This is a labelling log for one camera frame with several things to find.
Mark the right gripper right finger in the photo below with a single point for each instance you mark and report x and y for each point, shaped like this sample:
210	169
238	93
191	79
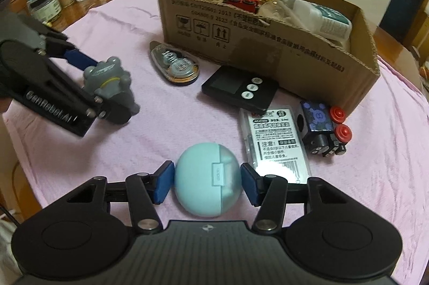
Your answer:
268	193

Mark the cardboard box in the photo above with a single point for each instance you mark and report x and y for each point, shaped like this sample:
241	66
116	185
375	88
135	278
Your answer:
303	63

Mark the black digital timer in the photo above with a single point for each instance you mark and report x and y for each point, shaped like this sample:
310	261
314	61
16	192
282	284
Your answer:
241	88

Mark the correction tape dispenser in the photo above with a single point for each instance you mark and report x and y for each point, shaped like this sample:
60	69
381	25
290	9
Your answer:
177	66

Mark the clear lead refill box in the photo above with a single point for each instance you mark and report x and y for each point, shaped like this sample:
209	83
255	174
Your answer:
273	145

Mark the light blue egg case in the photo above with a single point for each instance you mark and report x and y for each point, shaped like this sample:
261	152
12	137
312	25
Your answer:
207	180

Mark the grey mouse figurine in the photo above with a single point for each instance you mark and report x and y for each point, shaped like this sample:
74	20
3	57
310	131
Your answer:
109	80

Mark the pink table cloth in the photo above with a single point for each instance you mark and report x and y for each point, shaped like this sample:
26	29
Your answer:
385	167

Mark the dark blue toy train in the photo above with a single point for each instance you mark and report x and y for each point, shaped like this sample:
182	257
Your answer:
322	128

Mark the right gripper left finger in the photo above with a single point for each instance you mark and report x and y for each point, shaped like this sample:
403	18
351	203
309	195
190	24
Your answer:
144	192

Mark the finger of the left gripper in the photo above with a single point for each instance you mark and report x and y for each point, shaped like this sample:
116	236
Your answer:
108	110
79	60

